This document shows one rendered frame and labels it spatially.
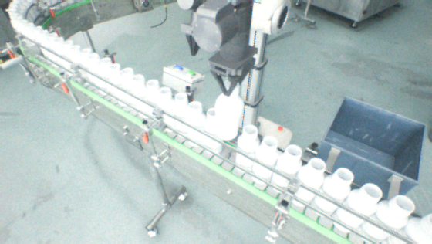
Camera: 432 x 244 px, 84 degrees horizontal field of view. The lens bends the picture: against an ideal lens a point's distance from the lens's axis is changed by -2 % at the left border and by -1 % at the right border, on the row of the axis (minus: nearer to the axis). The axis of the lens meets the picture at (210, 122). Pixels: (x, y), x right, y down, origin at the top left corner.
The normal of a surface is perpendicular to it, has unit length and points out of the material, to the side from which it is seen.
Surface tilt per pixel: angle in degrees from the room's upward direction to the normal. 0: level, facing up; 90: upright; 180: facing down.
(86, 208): 0
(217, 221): 0
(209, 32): 90
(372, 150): 0
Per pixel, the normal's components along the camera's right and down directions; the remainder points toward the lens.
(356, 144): -0.01, -0.70
